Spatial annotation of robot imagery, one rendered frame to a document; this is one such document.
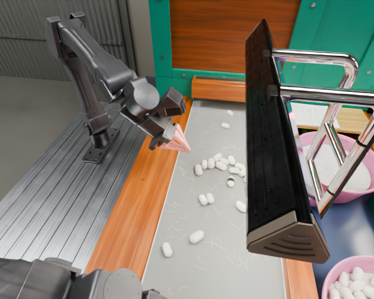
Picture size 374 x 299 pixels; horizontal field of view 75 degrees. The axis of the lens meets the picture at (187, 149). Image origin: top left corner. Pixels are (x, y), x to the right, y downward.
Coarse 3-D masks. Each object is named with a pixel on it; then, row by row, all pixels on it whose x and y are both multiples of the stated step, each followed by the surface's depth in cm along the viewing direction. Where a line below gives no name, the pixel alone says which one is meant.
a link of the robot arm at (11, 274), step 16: (0, 272) 30; (16, 272) 31; (32, 272) 32; (48, 272) 34; (64, 272) 35; (0, 288) 29; (16, 288) 30; (32, 288) 31; (48, 288) 33; (64, 288) 35
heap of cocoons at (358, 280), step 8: (344, 272) 53; (360, 272) 53; (336, 280) 54; (344, 280) 52; (352, 280) 54; (360, 280) 52; (368, 280) 54; (336, 288) 52; (344, 288) 51; (352, 288) 51; (360, 288) 51; (368, 288) 51; (328, 296) 51; (336, 296) 50; (344, 296) 50; (352, 296) 50; (360, 296) 50; (368, 296) 50
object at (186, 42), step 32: (160, 0) 81; (192, 0) 81; (224, 0) 79; (256, 0) 78; (288, 0) 77; (320, 0) 74; (352, 0) 74; (160, 32) 88; (192, 32) 88; (224, 32) 86; (288, 32) 83; (320, 32) 81; (352, 32) 79; (160, 64) 97; (192, 64) 96; (224, 64) 94; (288, 64) 88; (320, 64) 87
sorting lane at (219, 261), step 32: (192, 128) 91; (224, 128) 91; (192, 160) 79; (192, 192) 69; (224, 192) 69; (160, 224) 62; (192, 224) 62; (224, 224) 62; (160, 256) 56; (192, 256) 56; (224, 256) 56; (256, 256) 56; (160, 288) 51; (192, 288) 51; (224, 288) 51; (256, 288) 51
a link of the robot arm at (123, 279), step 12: (60, 264) 36; (72, 276) 37; (84, 276) 34; (96, 276) 31; (108, 276) 32; (120, 276) 33; (132, 276) 34; (72, 288) 35; (84, 288) 32; (96, 288) 30; (108, 288) 31; (120, 288) 32; (132, 288) 33
